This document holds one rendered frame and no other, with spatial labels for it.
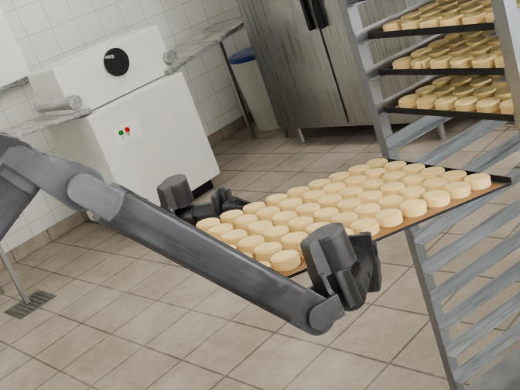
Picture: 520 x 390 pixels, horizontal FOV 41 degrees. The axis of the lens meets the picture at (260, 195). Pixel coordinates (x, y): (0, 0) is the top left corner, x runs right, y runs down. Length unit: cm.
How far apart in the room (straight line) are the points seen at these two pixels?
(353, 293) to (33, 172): 48
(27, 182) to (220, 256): 27
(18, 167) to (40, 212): 442
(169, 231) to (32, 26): 449
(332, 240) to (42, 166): 42
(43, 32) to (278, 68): 172
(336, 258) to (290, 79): 399
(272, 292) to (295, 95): 406
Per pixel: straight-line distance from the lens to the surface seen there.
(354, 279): 104
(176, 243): 94
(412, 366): 257
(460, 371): 210
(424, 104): 164
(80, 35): 552
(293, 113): 509
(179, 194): 154
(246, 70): 581
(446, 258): 193
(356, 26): 168
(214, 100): 616
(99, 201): 88
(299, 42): 480
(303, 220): 133
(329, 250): 102
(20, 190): 90
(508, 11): 134
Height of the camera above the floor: 152
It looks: 20 degrees down
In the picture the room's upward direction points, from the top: 20 degrees counter-clockwise
